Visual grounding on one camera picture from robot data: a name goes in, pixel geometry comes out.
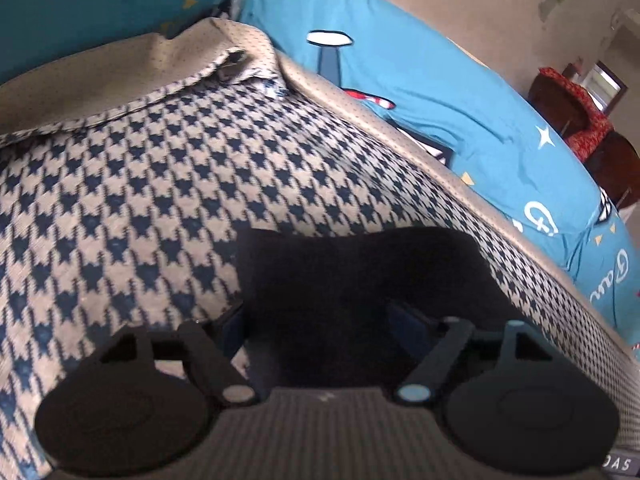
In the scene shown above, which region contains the houndstooth mattress cover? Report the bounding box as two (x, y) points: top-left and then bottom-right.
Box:
(1, 18), (639, 479)

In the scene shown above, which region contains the brown wooden chair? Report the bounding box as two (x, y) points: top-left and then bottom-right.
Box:
(527, 67), (640, 209)

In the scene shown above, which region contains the blue cartoon print bedsheet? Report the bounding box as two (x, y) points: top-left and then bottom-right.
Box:
(1, 0), (639, 340)

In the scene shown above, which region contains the red patterned cloth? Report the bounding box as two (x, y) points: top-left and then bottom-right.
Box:
(527, 67), (613, 162)

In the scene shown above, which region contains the black garment red print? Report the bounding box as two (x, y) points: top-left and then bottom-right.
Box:
(236, 226), (523, 389)

